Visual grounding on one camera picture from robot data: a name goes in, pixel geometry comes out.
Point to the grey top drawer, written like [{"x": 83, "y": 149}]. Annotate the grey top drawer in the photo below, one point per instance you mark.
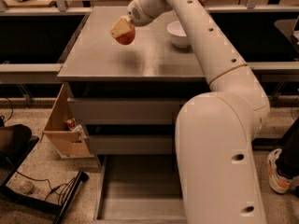
[{"x": 125, "y": 111}]

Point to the dark trouser leg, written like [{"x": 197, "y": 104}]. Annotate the dark trouser leg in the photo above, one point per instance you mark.
[{"x": 288, "y": 160}]

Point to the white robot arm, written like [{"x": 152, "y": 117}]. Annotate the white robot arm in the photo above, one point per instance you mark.
[{"x": 214, "y": 130}]

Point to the white ceramic bowl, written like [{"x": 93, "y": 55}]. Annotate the white ceramic bowl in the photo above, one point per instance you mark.
[{"x": 177, "y": 35}]

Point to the black cart frame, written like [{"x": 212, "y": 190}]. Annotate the black cart frame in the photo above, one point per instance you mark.
[{"x": 18, "y": 159}]

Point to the white orange sneaker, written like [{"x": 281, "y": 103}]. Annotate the white orange sneaker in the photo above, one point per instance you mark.
[{"x": 277, "y": 182}]

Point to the grey open bottom drawer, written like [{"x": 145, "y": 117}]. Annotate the grey open bottom drawer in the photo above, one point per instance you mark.
[{"x": 139, "y": 189}]

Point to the grey drawer cabinet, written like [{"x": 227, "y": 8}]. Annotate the grey drawer cabinet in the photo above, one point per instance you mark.
[{"x": 98, "y": 67}]

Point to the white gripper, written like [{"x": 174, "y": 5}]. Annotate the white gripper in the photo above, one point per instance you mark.
[{"x": 140, "y": 15}]

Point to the grey middle drawer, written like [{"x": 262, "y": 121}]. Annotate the grey middle drawer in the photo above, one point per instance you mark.
[{"x": 130, "y": 145}]

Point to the wooden box on floor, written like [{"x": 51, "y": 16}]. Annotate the wooden box on floor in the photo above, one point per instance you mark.
[{"x": 67, "y": 142}]

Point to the clear plastic bottle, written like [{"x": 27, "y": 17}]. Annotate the clear plastic bottle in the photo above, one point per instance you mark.
[{"x": 28, "y": 188}]

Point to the red apple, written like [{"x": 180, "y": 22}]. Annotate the red apple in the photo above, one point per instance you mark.
[{"x": 126, "y": 38}]

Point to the red can in box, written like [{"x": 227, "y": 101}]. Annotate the red can in box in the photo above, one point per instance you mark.
[{"x": 71, "y": 124}]

